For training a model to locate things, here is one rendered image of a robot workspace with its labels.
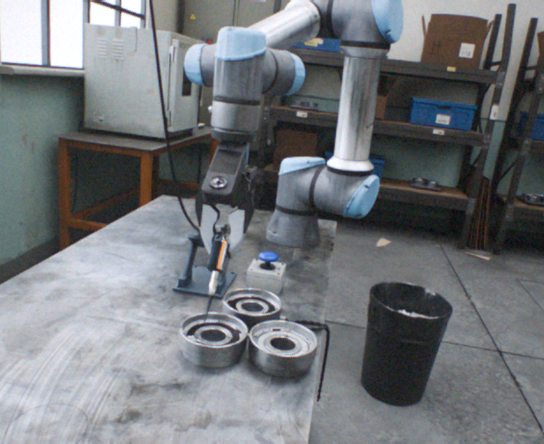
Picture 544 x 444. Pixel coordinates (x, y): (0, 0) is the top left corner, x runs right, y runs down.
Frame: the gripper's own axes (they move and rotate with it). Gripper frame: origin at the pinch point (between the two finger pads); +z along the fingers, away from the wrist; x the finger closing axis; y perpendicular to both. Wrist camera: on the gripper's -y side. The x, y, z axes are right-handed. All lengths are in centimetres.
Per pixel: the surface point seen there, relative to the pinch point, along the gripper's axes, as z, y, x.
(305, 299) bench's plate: 13.2, 14.8, -14.8
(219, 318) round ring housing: 9.9, -4.6, -1.7
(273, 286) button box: 11.3, 14.3, -8.2
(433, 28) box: -83, 346, -77
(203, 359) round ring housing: 11.4, -14.7, -2.2
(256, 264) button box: 8.7, 18.1, -3.5
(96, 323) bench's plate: 13.1, -7.9, 18.1
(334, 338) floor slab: 94, 145, -29
